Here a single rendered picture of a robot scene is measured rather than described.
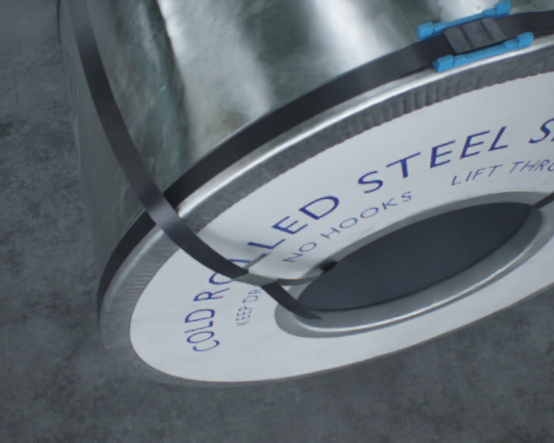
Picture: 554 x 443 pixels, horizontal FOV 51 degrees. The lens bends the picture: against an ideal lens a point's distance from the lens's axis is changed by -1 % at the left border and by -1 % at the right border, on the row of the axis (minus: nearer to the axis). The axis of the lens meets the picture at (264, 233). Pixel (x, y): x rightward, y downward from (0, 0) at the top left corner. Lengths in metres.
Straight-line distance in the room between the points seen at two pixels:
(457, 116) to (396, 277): 0.76
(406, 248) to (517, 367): 0.69
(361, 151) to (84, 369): 1.49
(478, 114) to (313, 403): 1.29
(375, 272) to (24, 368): 1.22
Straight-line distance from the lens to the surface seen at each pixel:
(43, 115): 2.60
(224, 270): 0.77
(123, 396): 1.97
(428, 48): 0.67
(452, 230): 1.44
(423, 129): 0.73
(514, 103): 0.77
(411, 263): 1.45
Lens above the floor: 1.84
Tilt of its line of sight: 63 degrees down
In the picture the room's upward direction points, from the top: 9 degrees counter-clockwise
